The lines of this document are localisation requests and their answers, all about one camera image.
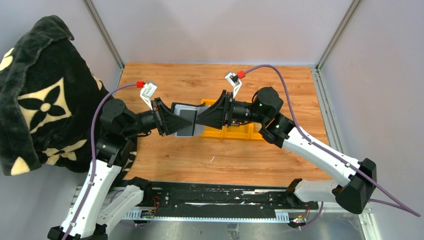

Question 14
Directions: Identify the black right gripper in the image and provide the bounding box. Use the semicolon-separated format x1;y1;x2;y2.
195;90;268;130

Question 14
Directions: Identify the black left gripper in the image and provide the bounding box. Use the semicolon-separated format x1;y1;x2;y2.
122;97;193;138

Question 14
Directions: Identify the black leather card holder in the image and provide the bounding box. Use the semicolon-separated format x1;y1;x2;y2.
171;102;208;138

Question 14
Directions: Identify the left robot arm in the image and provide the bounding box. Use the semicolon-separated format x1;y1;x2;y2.
47;98;194;240

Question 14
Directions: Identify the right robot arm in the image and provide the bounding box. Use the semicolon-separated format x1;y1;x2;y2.
195;87;377;214

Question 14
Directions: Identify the yellow bin left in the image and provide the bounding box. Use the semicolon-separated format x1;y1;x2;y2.
199;98;225;139

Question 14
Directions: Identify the yellow bin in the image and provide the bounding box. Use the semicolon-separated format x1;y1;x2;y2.
249;122;264;141
199;98;225;139
223;123;253;140

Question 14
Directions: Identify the yellow bin middle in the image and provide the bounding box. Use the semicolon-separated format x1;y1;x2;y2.
223;123;253;140

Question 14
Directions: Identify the yellow bin right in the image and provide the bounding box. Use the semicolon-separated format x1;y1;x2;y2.
249;122;264;141

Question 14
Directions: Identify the black floral blanket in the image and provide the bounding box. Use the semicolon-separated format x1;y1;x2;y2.
0;15;112;176

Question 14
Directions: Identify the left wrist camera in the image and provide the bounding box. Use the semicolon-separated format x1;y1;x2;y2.
140;81;158;110

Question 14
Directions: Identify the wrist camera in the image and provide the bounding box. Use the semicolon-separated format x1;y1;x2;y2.
224;72;243;99
140;81;158;110

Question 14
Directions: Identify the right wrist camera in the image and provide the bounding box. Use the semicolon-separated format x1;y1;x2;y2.
224;72;243;99

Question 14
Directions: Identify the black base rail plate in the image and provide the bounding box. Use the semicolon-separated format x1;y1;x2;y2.
152;181;317;219

